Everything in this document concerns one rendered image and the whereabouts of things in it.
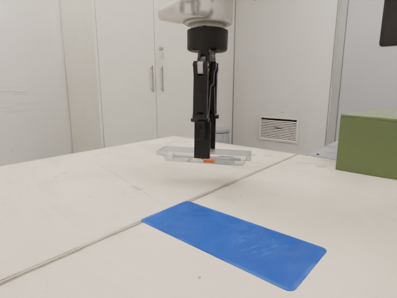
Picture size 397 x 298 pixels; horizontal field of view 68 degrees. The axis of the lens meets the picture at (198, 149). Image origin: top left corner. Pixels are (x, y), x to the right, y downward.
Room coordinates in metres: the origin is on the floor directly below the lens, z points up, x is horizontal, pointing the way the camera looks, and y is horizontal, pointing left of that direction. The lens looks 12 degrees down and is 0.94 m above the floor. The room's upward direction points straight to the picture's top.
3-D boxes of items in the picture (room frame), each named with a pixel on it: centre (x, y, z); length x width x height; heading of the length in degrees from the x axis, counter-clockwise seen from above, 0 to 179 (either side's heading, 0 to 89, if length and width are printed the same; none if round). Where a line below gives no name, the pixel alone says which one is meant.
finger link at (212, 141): (0.60, -0.02, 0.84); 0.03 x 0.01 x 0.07; 78
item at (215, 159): (0.57, -0.01, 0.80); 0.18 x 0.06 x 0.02; 78
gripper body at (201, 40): (0.57, -0.02, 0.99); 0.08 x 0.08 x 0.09
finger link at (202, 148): (0.54, -0.01, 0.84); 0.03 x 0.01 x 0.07; 78
